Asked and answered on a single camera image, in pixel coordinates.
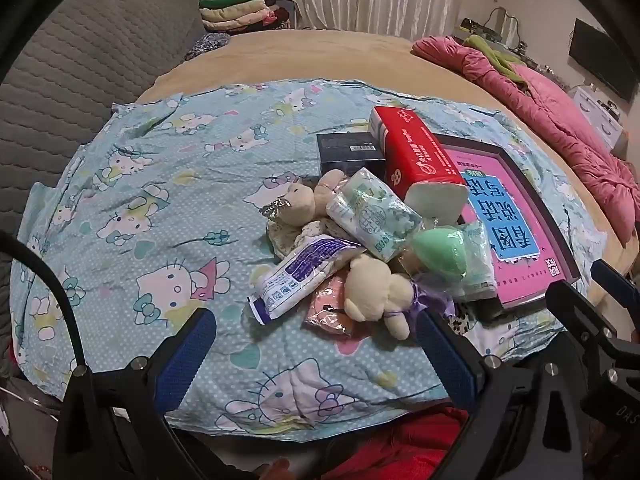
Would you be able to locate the dark shallow box pink print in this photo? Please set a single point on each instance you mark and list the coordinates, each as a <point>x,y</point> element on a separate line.
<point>525,220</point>

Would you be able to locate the beige bed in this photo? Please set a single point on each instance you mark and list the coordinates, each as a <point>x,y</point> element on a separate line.
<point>325,55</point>

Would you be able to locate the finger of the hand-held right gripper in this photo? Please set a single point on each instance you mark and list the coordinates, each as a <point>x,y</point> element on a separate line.
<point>617,282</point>
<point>575,312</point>

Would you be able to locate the pink towel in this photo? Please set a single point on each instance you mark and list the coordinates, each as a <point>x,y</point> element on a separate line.
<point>327,310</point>

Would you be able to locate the beige plush rabbit with crown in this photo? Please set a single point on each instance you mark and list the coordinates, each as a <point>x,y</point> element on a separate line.
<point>300,200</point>

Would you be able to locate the green printed tissue pack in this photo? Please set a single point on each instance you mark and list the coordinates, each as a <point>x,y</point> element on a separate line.
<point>370,215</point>

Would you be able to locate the red tissue box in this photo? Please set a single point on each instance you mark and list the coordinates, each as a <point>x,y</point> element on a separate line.
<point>415,155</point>

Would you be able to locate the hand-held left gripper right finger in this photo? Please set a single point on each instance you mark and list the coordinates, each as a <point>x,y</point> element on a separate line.
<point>445,360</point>

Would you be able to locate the cluttered side desk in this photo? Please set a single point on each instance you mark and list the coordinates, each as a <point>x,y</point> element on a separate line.
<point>480,27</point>

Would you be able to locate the black cardboard box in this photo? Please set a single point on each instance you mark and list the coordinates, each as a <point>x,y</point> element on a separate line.
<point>345,157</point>

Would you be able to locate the white packet with purple label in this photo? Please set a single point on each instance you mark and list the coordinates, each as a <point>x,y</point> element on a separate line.
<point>300,275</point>

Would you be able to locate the stack of folded clothes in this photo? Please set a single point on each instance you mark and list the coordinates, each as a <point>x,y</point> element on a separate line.
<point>235,10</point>

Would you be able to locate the red cloth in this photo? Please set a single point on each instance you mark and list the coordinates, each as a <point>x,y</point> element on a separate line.
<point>400,445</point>

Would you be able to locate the white floral cloth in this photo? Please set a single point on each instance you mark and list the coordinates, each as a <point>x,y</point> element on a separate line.
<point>287,240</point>

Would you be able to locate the black wall television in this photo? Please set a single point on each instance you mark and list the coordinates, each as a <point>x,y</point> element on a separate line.
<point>600,60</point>

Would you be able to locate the leopard print cloth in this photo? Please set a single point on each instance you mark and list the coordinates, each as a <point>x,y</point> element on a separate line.
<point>460,320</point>

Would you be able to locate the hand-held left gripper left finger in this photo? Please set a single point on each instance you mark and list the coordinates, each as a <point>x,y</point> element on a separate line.
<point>187,355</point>

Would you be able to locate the green cloth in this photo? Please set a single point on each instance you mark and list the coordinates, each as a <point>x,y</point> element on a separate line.
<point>492,55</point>

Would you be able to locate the cream plush bear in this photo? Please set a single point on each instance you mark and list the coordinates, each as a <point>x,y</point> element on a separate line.
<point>372,290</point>

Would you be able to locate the dark patterned cloth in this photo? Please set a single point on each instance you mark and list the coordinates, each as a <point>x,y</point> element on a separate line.
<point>207,44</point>

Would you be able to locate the blue cartoon cat printed blanket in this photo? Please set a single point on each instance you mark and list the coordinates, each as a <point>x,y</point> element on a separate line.
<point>150,185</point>

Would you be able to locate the grey quilted headboard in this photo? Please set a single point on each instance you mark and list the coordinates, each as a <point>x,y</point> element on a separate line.
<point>75,85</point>

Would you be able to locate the white drawer cabinet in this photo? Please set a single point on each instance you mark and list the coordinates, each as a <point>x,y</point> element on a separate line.
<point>595,115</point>

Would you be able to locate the pink quilt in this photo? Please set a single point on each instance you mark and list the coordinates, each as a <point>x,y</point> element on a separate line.
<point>550,110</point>

